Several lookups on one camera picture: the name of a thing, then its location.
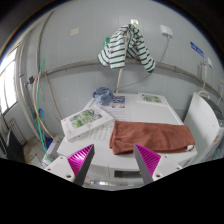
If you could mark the white calendar sheet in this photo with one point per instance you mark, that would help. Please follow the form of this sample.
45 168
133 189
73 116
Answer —
101 133

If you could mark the large white picture box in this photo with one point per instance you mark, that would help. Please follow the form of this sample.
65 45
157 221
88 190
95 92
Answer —
85 121

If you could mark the blue wall sign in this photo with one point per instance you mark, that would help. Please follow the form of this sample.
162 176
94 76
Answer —
197 49

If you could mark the small white picture box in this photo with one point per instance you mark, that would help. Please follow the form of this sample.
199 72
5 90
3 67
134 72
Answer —
151 98

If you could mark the grey horizontal wall pipe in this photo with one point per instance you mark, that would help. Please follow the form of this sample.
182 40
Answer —
76 65

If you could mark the printed paper leaflet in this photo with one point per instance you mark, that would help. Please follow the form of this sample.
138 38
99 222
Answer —
118 104

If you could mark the brown towel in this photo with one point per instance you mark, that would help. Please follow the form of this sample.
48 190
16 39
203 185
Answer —
150 135

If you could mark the white vertical pipe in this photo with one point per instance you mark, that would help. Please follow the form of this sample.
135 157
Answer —
119 81

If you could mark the wall socket with green light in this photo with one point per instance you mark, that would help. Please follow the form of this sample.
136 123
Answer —
134 22

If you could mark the crumpled blue-grey cloth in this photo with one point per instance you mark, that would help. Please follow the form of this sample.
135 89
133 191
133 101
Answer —
104 95

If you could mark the window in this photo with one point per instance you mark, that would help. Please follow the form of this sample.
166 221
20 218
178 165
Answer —
8 83

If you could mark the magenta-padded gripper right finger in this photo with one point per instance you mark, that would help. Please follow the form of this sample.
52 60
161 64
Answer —
150 160

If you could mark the small wall label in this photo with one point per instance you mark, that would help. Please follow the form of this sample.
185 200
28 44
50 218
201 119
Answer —
74 31

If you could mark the white wall socket box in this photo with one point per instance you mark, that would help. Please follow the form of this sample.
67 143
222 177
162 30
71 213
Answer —
166 30

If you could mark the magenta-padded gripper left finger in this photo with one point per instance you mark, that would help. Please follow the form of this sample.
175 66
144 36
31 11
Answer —
79 162

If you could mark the green white striped garment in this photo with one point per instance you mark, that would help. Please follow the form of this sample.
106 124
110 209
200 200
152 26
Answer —
115 53

